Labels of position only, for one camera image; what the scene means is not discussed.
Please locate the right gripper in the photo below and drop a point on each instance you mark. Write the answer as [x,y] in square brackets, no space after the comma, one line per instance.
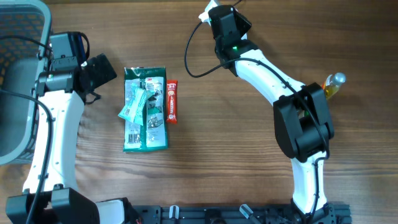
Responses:
[243,25]

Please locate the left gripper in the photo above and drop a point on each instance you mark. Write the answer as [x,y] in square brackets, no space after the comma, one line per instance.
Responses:
[102,68]

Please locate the light green plastic sachet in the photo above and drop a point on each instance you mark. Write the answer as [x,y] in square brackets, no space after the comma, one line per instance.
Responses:
[133,109]

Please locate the red Nescafe coffee stick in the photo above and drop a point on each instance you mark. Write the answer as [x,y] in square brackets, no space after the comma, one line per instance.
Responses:
[172,101]

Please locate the green 3M gloves package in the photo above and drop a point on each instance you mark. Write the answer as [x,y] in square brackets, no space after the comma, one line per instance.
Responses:
[152,136]

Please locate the yellow oil bottle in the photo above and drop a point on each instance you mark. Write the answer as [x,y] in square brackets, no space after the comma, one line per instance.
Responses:
[332,84]

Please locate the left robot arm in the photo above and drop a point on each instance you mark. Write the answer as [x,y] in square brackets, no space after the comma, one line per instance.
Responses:
[50,193]

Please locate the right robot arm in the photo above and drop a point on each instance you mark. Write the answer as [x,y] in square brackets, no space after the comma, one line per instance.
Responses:
[302,121]

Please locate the grey plastic mesh basket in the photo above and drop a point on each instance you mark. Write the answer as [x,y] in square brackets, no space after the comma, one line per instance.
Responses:
[25,51]

